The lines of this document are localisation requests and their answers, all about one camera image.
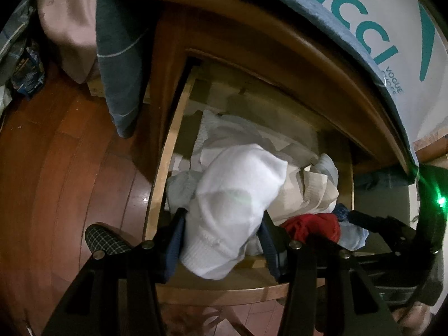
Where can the beige underwear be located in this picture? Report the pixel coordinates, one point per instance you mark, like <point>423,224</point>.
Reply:
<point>304,192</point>

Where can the plaid slipper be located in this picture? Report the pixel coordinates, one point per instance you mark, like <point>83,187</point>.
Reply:
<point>101,236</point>

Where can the person's right hand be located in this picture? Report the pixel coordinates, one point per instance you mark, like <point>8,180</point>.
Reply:
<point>418,318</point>

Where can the red underwear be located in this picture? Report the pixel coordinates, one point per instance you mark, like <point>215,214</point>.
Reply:
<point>315,225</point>

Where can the blue-grey striped towel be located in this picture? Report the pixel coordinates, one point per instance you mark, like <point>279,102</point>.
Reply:
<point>119,59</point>

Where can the pile of white clothes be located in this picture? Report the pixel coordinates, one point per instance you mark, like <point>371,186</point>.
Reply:
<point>238,129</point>

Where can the blue packet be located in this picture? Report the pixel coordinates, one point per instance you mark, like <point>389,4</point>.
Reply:
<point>29,73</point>

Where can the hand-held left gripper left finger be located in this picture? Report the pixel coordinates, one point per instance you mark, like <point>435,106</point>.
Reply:
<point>176,232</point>

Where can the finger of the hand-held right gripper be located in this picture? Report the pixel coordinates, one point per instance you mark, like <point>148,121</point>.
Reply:
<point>385,227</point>

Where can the wooden drawer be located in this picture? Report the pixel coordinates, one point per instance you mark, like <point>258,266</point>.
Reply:
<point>217,292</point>

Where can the wooden nightstand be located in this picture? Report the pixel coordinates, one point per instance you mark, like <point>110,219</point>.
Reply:
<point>280,52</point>

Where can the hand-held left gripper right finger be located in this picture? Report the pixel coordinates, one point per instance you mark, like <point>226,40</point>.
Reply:
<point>270,243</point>

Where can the white bag with teal print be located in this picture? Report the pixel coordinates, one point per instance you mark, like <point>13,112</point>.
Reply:
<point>402,24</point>

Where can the pale blue cloth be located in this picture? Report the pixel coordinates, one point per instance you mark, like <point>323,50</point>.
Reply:
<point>329,166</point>

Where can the grey striped cloth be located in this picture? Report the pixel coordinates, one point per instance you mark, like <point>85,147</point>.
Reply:
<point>14,38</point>

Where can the white sock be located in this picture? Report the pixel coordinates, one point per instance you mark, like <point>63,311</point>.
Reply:
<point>231,199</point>

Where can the pink patterned bedding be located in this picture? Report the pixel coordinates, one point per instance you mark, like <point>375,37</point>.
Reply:
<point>66,17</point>

